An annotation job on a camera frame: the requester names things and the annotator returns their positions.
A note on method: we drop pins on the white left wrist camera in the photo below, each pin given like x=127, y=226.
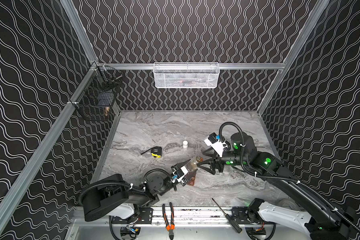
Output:
x=180, y=173

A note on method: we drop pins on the white pill bottle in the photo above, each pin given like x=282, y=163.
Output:
x=185, y=144

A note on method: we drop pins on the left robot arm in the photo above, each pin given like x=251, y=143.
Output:
x=115, y=197

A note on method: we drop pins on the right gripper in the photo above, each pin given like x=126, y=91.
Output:
x=219, y=162

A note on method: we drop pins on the black screwdriver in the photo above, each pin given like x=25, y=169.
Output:
x=230, y=220

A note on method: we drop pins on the small amber glass vial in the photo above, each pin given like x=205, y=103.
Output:
x=194, y=163

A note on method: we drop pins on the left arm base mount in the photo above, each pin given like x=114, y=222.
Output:
x=141, y=216

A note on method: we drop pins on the yellow black tape measure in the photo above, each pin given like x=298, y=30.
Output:
x=156, y=151

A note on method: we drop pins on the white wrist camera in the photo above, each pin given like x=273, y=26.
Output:
x=214, y=141
x=180, y=173

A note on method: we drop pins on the brown pill organizer box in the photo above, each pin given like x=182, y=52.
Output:
x=191, y=181

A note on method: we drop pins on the black wire basket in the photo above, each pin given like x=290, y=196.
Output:
x=96, y=102

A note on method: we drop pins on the white wire mesh basket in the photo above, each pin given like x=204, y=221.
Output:
x=186, y=75

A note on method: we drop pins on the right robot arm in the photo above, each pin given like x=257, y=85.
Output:
x=320, y=218

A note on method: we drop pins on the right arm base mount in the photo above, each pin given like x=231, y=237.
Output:
x=243, y=216

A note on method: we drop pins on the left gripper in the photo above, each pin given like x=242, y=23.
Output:
x=185, y=175

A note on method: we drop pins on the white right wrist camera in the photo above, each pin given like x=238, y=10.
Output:
x=214, y=141

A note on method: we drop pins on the orange handled pliers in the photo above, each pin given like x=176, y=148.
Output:
x=170, y=225

